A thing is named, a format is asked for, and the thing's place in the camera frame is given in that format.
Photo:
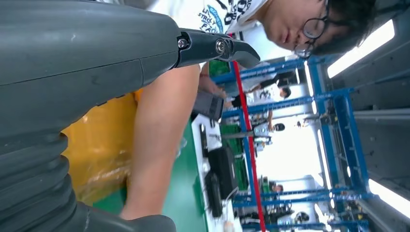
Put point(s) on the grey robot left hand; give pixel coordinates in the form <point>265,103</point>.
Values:
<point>80,48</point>

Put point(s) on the green plastic crate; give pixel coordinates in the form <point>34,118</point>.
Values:
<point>230,147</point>
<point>241,174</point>
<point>220,68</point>

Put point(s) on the black smartphone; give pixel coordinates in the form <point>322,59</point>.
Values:
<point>204,141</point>

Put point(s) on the red pole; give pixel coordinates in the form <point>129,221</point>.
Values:
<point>249,144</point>

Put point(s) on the black carry bag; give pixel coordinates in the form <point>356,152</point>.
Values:
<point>224,173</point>

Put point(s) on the white table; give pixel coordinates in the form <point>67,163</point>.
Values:
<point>197,179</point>

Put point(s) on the black handheld controller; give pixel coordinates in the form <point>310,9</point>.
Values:
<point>214,195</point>

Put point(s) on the black framed eyeglasses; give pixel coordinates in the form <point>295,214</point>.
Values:
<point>312,28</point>

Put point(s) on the blue metal rack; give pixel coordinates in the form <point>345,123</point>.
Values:
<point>341,99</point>

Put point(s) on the ceiling light strip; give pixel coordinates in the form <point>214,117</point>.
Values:
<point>390,198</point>
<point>362,48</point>

